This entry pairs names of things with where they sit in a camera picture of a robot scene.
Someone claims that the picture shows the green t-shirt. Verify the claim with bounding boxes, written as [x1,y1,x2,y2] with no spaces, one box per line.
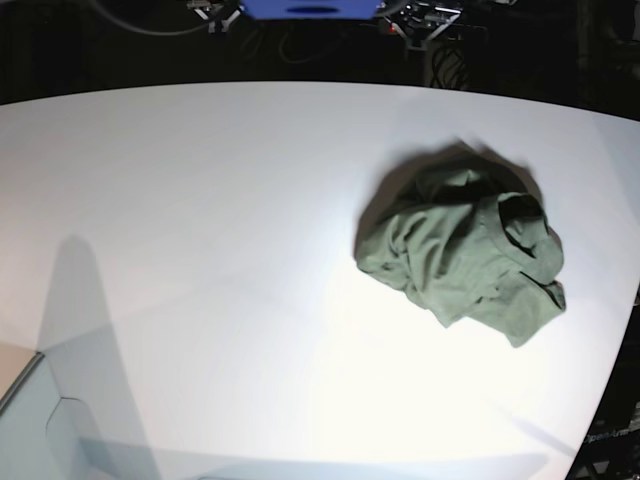
[353,142,567,348]

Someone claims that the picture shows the blue box at top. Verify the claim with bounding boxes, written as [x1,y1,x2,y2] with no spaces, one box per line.
[241,0,380,20]

